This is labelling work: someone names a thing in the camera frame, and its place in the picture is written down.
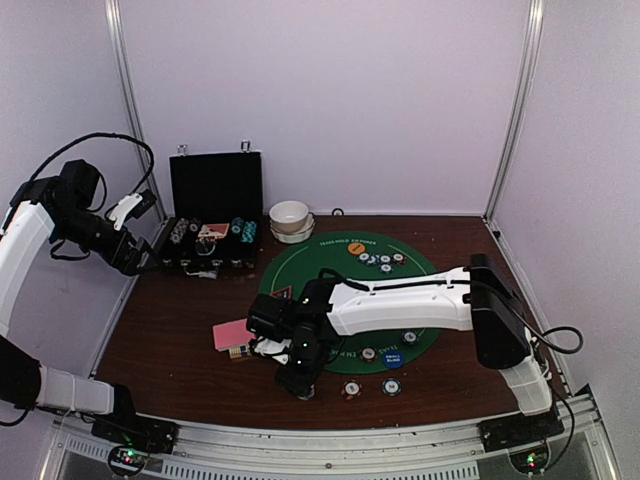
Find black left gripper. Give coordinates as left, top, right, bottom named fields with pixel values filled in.
left=51, top=205, right=162, bottom=275

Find pink backed card deck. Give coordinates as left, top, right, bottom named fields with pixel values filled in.
left=212, top=319, right=254, bottom=352

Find blue small blind button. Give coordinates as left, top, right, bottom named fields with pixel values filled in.
left=381, top=350, right=405, bottom=370

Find dark blue green chip stack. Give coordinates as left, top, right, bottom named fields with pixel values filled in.
left=381, top=378, right=402, bottom=397

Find orange big blind button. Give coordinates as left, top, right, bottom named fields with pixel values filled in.
left=347, top=242, right=366, bottom=256

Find blue white chip stack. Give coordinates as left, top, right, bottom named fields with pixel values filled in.
left=298, top=389, right=315, bottom=401

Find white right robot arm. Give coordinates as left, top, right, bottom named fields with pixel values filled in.
left=276, top=255, right=552, bottom=442

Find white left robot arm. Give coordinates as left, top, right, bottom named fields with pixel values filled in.
left=1, top=159, right=156, bottom=444

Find triangular black red all-in marker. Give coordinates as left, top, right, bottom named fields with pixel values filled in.
left=270, top=285, right=293, bottom=300

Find brown chip row in case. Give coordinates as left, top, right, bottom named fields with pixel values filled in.
left=188, top=218, right=202, bottom=233

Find clear acrylic dealer button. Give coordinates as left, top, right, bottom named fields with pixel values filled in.
left=194, top=238, right=216, bottom=256

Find gold card box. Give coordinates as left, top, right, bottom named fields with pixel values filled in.
left=228, top=344, right=253, bottom=360

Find red playing card deck case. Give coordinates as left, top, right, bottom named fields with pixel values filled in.
left=198, top=223, right=230, bottom=240

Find green round poker mat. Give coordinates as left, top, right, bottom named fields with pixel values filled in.
left=259, top=231, right=440, bottom=375

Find black poker chip case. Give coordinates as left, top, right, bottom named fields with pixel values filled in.
left=158, top=151, right=264, bottom=274

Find white scalloped dish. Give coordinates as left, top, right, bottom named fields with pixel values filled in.
left=270, top=213, right=316, bottom=244

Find dark blue chips in case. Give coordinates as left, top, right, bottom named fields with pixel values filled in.
left=230, top=217, right=245, bottom=235

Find teal chip row in case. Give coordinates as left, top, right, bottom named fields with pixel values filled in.
left=241, top=221, right=258, bottom=244

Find white ceramic bowl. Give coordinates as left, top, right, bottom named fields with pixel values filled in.
left=269, top=200, right=310, bottom=233

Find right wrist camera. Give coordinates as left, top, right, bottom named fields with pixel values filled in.
left=246, top=294, right=293, bottom=342

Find aluminium front rail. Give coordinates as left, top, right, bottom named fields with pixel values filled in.
left=35, top=394, right=623, bottom=479

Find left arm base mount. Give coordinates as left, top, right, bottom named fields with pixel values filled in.
left=91, top=384, right=179, bottom=454

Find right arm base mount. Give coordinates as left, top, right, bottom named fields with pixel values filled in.
left=478, top=414, right=564, bottom=453

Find aluminium frame post left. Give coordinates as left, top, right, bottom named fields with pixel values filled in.
left=102, top=0, right=156, bottom=211

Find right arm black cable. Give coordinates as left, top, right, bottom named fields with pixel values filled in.
left=469, top=279, right=584, bottom=356

